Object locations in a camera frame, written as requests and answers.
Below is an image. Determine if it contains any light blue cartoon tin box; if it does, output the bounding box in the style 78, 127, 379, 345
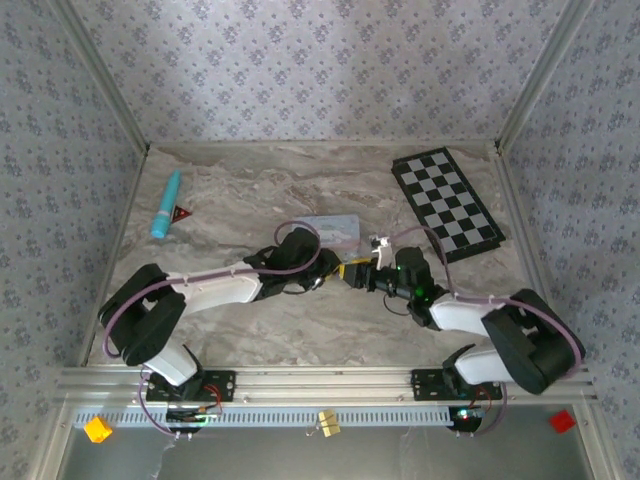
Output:
294, 213, 362, 254

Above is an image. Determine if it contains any black grey chessboard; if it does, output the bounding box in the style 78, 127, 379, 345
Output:
390, 146, 507, 265

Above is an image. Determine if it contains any turquoise plastic bottle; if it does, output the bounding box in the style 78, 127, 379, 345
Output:
150, 169, 184, 239

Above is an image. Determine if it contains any controller circuit board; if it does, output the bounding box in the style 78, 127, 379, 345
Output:
166, 406, 224, 432
448, 405, 487, 433

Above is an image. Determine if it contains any beige binder clip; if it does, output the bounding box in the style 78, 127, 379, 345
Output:
306, 409, 343, 439

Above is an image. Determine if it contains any red toy brick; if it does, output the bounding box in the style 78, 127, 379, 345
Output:
548, 409, 578, 435

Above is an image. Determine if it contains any yellow toy brick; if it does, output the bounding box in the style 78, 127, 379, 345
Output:
83, 416, 114, 444

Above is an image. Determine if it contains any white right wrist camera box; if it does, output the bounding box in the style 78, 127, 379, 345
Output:
368, 234, 395, 272

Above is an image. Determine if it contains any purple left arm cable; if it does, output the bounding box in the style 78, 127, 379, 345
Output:
102, 221, 323, 361

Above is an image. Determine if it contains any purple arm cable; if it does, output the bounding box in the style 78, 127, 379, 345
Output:
382, 226, 587, 376
102, 221, 323, 361

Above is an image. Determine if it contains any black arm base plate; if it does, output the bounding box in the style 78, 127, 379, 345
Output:
410, 368, 504, 401
144, 369, 237, 403

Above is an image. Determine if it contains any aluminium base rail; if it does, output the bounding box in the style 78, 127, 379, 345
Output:
53, 366, 600, 405

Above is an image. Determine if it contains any aluminium side rail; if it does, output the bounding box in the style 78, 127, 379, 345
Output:
77, 147, 151, 369
492, 141, 564, 341

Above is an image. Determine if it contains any grey slotted cable tray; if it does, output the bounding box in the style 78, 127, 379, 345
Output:
73, 405, 454, 430

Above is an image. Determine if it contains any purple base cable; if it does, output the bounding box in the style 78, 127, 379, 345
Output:
135, 367, 180, 440
472, 392, 508, 437

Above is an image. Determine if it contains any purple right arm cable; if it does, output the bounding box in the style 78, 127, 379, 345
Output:
382, 226, 587, 376

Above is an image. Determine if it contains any aluminium frame post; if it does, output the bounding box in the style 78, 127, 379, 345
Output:
49, 0, 151, 154
497, 0, 596, 151

